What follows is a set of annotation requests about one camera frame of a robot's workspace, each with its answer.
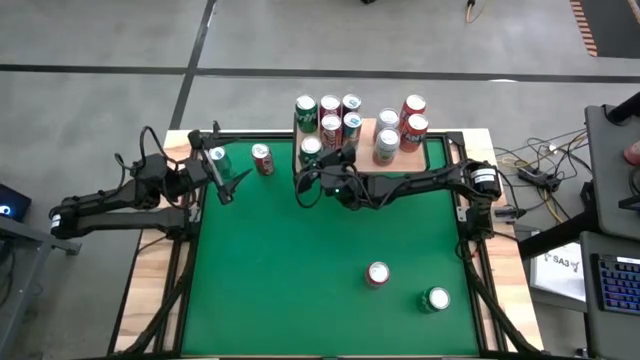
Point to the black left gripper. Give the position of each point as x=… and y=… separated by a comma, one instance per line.
x=225, y=192

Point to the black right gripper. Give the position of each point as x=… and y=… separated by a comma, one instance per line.
x=350, y=190

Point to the green Sprite can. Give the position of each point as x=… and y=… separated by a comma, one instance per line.
x=432, y=300
x=311, y=147
x=307, y=117

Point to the red Coca-Cola can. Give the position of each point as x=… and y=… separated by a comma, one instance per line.
x=263, y=162
x=330, y=104
x=331, y=131

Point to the plain silver beverage can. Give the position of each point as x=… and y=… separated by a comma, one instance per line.
x=386, y=147

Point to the white pink raspberry lime can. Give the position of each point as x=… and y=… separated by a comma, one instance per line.
x=387, y=117

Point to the red Fanta strawberry can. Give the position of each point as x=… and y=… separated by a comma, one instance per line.
x=415, y=132
x=377, y=274
x=414, y=104

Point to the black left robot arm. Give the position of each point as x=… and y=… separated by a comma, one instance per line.
x=125, y=220

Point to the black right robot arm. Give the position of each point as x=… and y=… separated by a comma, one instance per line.
x=425, y=180

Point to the wooden shelf with black legs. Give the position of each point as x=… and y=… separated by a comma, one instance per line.
x=366, y=150

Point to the green table mat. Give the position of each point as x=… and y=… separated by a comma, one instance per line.
x=325, y=325

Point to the grey metal workbench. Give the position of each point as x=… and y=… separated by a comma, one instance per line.
x=30, y=237

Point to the black computer tower blue light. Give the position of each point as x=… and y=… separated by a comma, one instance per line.
x=12, y=200

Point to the black stand beam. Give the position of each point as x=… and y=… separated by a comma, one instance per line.
x=555, y=237

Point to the white paper sign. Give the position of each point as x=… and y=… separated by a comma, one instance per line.
x=555, y=280

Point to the grey cart top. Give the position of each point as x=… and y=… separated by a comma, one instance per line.
x=607, y=175

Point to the black pole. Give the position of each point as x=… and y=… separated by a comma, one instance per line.
x=625, y=110

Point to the pink round object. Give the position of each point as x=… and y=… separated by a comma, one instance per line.
x=634, y=154

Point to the backlit computer keyboard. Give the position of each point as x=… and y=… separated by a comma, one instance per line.
x=620, y=285

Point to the black mat orange striped edge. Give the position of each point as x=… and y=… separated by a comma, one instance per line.
x=615, y=27

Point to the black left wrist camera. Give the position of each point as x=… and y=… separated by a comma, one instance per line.
x=197, y=172

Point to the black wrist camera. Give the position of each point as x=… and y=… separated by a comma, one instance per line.
x=197, y=172
x=342, y=155

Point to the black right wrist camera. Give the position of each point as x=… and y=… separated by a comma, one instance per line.
x=342, y=155

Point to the black aluminium table frame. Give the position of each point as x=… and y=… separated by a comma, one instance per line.
x=481, y=320

